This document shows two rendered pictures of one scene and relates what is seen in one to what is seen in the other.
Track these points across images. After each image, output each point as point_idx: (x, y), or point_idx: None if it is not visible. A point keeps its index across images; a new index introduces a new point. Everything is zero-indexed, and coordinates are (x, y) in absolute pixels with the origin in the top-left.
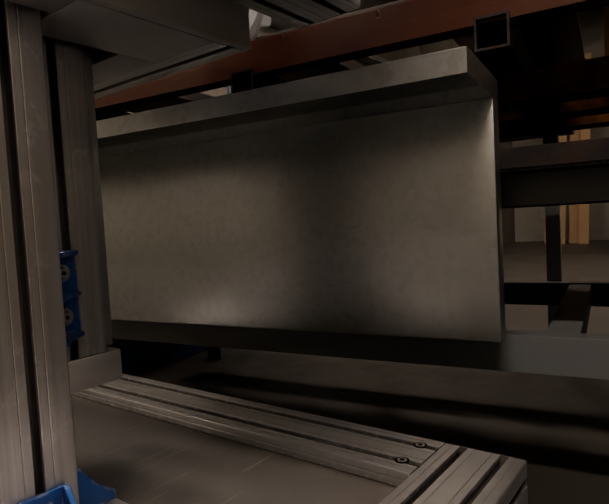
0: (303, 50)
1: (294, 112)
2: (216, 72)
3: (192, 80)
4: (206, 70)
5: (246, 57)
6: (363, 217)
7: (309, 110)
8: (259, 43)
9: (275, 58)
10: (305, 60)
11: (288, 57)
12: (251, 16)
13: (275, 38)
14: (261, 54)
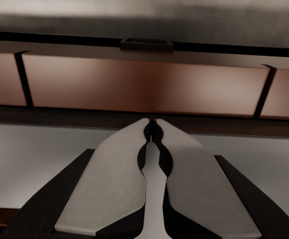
0: None
1: (55, 12)
2: (214, 55)
3: (277, 58)
4: (245, 59)
5: (135, 53)
6: None
7: (35, 14)
8: (92, 55)
9: (65, 47)
10: (6, 41)
11: (36, 44)
12: (129, 139)
13: (43, 53)
14: (95, 51)
